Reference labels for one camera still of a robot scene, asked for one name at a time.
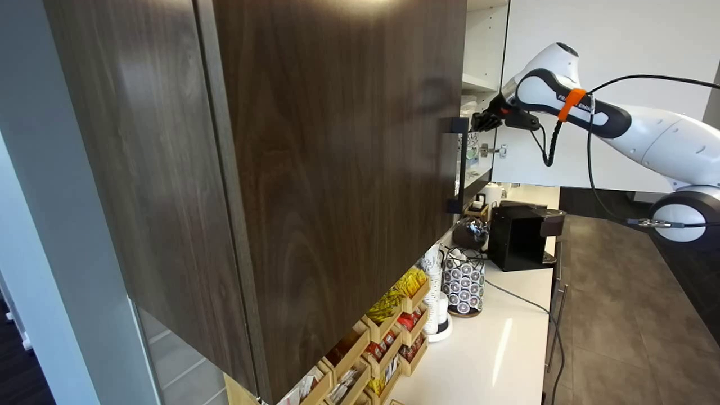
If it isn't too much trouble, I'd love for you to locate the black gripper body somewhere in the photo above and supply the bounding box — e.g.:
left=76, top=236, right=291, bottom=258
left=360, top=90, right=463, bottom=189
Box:
left=488, top=92, right=544, bottom=133

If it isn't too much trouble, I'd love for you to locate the metal cabinet door hinge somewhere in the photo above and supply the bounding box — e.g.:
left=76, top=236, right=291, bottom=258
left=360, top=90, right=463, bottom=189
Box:
left=479, top=141, right=511, bottom=162

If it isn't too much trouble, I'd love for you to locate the patterned paper cup stack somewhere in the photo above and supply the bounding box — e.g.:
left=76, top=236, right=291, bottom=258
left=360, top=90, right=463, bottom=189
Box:
left=418, top=246, right=445, bottom=301

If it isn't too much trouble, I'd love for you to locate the white cup lid stack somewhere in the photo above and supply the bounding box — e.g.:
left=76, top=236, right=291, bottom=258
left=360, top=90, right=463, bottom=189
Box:
left=425, top=291, right=453, bottom=336

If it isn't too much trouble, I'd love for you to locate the dark round coffee pot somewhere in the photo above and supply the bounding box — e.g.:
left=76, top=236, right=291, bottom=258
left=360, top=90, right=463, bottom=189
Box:
left=450, top=214, right=493, bottom=257

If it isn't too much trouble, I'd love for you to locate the black coffee machine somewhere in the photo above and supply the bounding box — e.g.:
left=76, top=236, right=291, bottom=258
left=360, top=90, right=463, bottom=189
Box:
left=487, top=198, right=569, bottom=274

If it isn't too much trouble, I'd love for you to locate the patterned black white canister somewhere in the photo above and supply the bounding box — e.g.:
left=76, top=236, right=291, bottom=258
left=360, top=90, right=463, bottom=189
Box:
left=441, top=253, right=488, bottom=317

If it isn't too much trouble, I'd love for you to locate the yellow packets pile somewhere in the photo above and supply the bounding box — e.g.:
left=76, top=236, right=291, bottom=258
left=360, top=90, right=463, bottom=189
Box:
left=390, top=268, right=433, bottom=301

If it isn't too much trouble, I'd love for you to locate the yellow-green packets pile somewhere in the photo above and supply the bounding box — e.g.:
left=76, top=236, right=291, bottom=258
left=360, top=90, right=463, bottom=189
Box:
left=364, top=291, right=408, bottom=325

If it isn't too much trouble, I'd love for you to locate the red packets pile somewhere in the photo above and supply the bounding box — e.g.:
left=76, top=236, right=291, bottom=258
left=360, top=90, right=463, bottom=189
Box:
left=394, top=311, right=423, bottom=334

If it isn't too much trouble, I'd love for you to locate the wooden condiment organizer rack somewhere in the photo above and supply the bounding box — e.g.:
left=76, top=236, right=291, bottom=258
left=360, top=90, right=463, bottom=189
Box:
left=278, top=266, right=435, bottom=405

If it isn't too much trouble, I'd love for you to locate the wooden tea bag box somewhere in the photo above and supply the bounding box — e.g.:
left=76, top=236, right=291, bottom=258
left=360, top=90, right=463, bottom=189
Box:
left=224, top=371, right=265, bottom=405

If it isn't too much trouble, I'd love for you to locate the black cabinet door handle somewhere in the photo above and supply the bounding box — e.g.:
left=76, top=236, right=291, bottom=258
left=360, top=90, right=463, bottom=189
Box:
left=445, top=114, right=472, bottom=216

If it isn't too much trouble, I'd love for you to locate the orange arm strap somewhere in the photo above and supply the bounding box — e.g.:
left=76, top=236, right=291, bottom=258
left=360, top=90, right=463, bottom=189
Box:
left=557, top=85, right=589, bottom=123

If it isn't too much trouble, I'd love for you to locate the white shelved wall cabinet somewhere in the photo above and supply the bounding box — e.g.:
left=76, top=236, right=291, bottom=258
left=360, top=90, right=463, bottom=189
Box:
left=458, top=0, right=514, bottom=192

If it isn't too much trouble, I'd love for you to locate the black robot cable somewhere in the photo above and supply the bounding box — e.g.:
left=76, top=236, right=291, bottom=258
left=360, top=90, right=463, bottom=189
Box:
left=535, top=70, right=720, bottom=227

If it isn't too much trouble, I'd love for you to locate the dark wood wall cabinet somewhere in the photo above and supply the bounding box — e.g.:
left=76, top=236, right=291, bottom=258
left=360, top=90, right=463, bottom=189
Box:
left=43, top=0, right=471, bottom=402

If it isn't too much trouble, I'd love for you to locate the black power cable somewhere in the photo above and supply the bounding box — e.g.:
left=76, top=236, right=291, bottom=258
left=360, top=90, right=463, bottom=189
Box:
left=481, top=277, right=553, bottom=317

